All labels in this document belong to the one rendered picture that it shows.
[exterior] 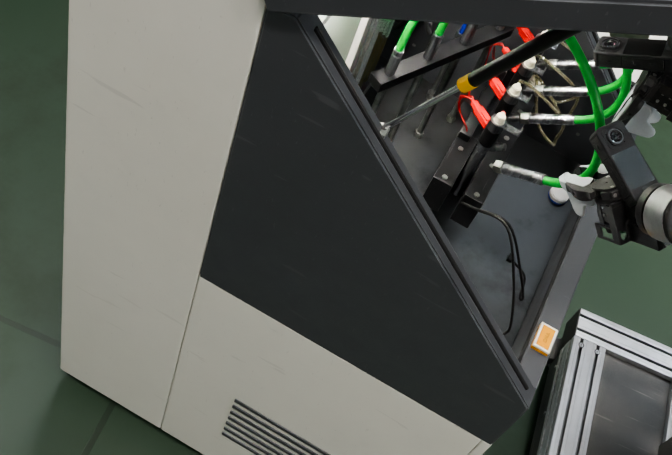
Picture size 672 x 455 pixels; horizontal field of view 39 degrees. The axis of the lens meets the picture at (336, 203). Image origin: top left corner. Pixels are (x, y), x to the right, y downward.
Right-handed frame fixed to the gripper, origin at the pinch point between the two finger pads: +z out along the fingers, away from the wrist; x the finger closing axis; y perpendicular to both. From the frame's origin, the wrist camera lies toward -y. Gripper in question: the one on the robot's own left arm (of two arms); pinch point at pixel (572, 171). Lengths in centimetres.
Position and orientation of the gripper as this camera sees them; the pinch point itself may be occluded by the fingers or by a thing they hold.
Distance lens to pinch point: 146.1
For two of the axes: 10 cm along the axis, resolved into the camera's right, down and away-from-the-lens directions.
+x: 8.9, -3.8, 2.6
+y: 3.0, 9.1, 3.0
